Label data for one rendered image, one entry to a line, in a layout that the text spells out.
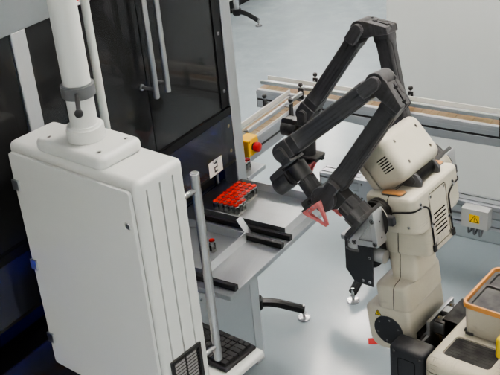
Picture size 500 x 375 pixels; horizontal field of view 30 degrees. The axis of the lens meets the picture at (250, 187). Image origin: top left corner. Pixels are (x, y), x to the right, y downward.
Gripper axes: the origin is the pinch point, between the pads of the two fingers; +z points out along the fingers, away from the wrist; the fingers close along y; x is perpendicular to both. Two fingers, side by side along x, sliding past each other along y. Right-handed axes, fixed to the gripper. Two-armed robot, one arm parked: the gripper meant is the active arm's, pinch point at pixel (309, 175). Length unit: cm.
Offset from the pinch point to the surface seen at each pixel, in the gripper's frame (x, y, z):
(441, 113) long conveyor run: -88, -13, 8
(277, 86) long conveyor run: -90, 69, 10
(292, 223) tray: 14.0, -0.9, 12.0
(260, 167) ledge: -23.3, 36.6, 15.0
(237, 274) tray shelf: 46.8, 0.8, 14.8
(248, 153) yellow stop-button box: -14.9, 36.0, 5.2
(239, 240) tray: 31.4, 9.9, 12.6
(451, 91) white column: -144, 5, 22
